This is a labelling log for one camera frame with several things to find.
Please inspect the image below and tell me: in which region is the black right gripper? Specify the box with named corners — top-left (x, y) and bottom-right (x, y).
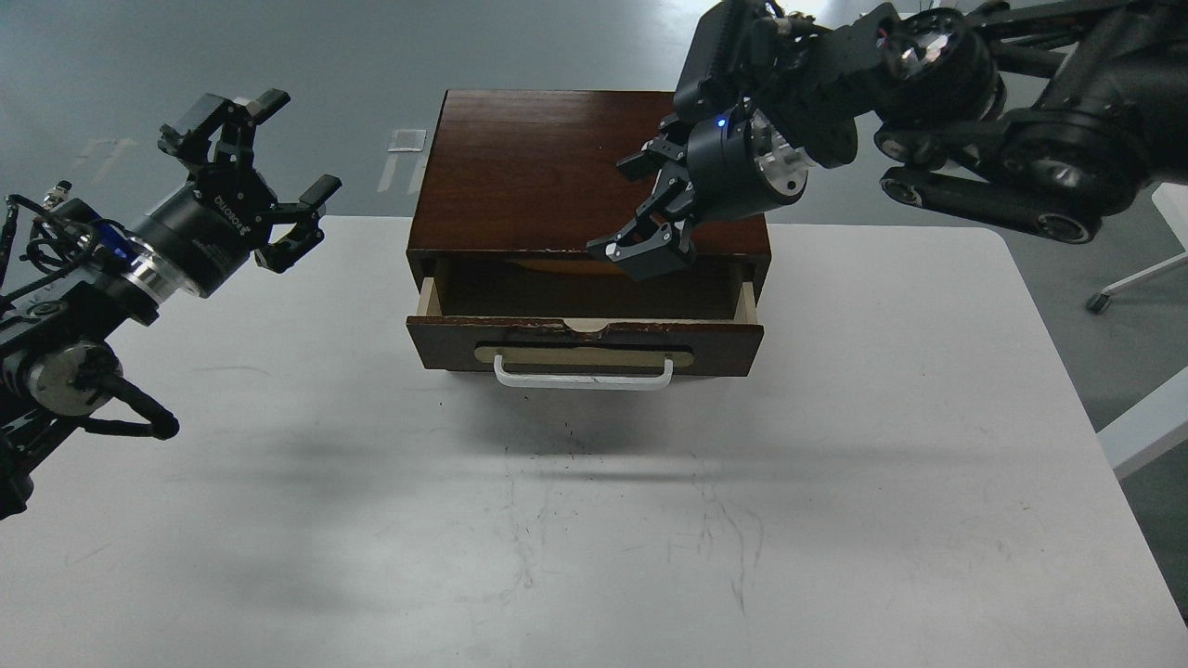
top-left (587, 109), bottom-right (807, 282)

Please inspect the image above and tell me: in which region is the wooden drawer with white handle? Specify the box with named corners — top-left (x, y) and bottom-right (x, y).
top-left (407, 258), bottom-right (764, 378)

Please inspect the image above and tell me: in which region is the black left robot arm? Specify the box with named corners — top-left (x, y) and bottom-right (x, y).
top-left (1, 89), bottom-right (342, 517)

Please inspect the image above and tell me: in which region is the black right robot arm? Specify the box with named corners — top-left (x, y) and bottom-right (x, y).
top-left (587, 1), bottom-right (1187, 281)

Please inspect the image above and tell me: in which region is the yellow corn cob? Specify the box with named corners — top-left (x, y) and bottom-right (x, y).
top-left (508, 259), bottom-right (623, 276)

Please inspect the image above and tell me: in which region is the white chair frame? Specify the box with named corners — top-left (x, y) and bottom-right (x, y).
top-left (1086, 181), bottom-right (1188, 481)

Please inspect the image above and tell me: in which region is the dark brown wooden cabinet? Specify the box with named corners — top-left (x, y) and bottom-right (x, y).
top-left (407, 89), bottom-right (772, 288)

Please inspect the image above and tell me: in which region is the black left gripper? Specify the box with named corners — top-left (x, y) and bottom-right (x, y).
top-left (129, 88), bottom-right (342, 300)

